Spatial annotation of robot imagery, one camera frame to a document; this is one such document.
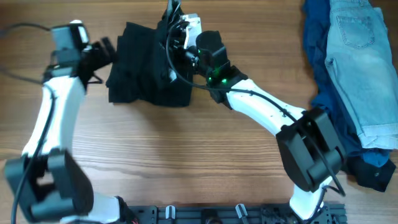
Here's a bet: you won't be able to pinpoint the black shorts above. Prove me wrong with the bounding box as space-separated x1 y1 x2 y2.
106 1 192 108

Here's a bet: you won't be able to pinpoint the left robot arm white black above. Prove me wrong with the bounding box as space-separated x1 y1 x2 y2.
5 37 137 223

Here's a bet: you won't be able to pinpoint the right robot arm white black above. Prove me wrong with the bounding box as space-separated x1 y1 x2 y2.
165 15 346 223

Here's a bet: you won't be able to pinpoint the dark blue garment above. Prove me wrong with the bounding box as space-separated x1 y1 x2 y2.
302 0 390 167

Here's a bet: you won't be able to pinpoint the light blue denim shorts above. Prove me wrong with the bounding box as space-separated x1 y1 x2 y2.
325 0 397 150

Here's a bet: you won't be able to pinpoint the black garment under pile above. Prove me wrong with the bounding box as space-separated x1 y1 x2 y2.
341 157 396 192

